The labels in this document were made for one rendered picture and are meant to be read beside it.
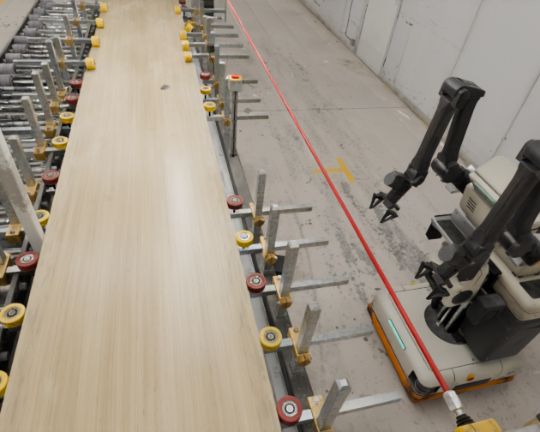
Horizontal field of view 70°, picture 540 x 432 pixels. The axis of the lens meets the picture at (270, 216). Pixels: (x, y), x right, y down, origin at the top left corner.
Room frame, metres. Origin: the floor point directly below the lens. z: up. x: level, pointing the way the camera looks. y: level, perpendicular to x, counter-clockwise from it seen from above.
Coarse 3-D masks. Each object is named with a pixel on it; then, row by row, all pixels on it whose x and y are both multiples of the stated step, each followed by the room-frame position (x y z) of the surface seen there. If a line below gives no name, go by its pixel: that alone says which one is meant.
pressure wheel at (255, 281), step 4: (248, 276) 0.99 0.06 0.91; (252, 276) 0.99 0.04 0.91; (256, 276) 0.99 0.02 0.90; (260, 276) 0.99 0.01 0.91; (248, 280) 0.96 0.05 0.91; (252, 280) 0.97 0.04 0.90; (256, 280) 0.97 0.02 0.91; (260, 280) 0.97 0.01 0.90; (264, 280) 0.97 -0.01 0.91; (248, 284) 0.95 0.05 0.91; (252, 284) 0.95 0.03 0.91; (256, 284) 0.95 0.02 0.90; (260, 284) 0.95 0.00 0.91; (264, 284) 0.96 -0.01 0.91; (248, 288) 0.94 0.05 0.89; (252, 288) 0.93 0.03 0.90; (256, 288) 0.93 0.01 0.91; (260, 288) 0.94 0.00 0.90; (264, 288) 0.96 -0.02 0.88; (252, 292) 0.93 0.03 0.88; (256, 292) 0.93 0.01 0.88
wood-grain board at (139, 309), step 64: (128, 0) 4.52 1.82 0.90; (128, 64) 2.87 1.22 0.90; (192, 64) 3.03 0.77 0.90; (128, 128) 1.98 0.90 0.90; (192, 128) 2.07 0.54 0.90; (64, 192) 1.35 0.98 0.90; (128, 192) 1.41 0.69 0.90; (192, 192) 1.47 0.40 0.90; (64, 256) 0.97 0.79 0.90; (128, 256) 1.01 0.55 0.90; (192, 256) 1.06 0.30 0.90; (64, 320) 0.70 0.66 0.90; (128, 320) 0.73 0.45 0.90; (192, 320) 0.76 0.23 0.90; (64, 384) 0.48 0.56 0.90; (128, 384) 0.51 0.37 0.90; (192, 384) 0.53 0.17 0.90; (256, 384) 0.56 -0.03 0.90
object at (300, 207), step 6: (300, 204) 1.57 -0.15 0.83; (306, 204) 1.58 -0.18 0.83; (240, 210) 1.46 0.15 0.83; (246, 210) 1.47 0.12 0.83; (264, 210) 1.49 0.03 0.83; (282, 210) 1.51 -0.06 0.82; (288, 210) 1.52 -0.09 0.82; (294, 210) 1.53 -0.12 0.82; (300, 210) 1.54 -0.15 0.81; (306, 210) 1.55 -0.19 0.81; (234, 216) 1.43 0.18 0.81; (240, 216) 1.44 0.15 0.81; (246, 216) 1.45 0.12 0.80
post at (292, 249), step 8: (296, 240) 0.98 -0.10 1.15; (288, 248) 0.96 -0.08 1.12; (296, 248) 0.95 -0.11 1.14; (288, 256) 0.95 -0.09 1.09; (296, 256) 0.96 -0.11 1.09; (288, 264) 0.95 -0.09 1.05; (288, 272) 0.95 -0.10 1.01; (280, 280) 0.98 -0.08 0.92; (288, 280) 0.95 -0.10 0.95; (280, 288) 0.96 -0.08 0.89; (288, 288) 0.95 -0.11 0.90; (280, 312) 0.95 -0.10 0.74
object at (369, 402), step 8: (392, 392) 0.63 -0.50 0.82; (352, 400) 0.58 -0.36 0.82; (360, 400) 0.59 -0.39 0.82; (368, 400) 0.59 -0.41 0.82; (376, 400) 0.59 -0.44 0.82; (384, 400) 0.60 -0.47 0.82; (392, 400) 0.60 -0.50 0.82; (344, 408) 0.55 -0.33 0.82; (352, 408) 0.56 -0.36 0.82; (360, 408) 0.56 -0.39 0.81; (368, 408) 0.58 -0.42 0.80; (304, 416) 0.51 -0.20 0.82; (280, 424) 0.48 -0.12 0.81; (296, 424) 0.49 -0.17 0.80
